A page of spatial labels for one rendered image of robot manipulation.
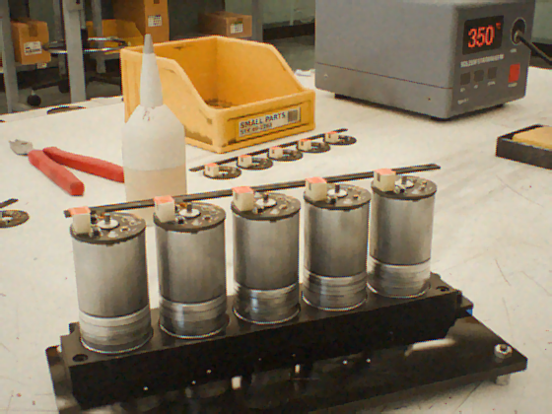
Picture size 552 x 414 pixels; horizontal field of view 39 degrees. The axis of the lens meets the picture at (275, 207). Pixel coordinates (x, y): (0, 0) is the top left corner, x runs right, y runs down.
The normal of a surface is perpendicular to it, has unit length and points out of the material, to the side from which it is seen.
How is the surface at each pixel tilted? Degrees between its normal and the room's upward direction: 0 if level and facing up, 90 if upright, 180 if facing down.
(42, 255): 0
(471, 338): 0
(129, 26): 88
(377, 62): 90
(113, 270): 90
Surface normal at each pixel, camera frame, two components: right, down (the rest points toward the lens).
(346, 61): -0.75, 0.23
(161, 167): 0.43, 0.32
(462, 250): 0.00, -0.93
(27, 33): 0.60, 0.34
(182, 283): -0.19, 0.35
